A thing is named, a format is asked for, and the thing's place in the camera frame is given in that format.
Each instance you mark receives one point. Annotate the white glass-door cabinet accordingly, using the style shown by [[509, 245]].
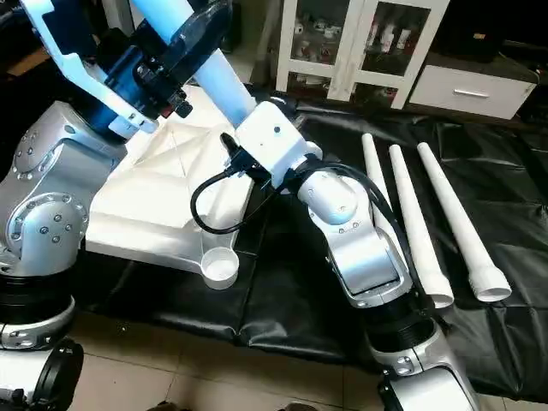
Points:
[[351, 47]]

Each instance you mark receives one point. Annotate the white plastic table top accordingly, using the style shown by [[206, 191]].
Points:
[[154, 205]]

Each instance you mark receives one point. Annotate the black mat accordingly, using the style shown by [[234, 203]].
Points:
[[291, 291]]

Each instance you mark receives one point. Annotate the white plastic table leg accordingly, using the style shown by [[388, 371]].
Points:
[[415, 223], [223, 86], [375, 167], [458, 223]]

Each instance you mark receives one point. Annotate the white drawer unit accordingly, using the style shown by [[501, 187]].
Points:
[[471, 90]]

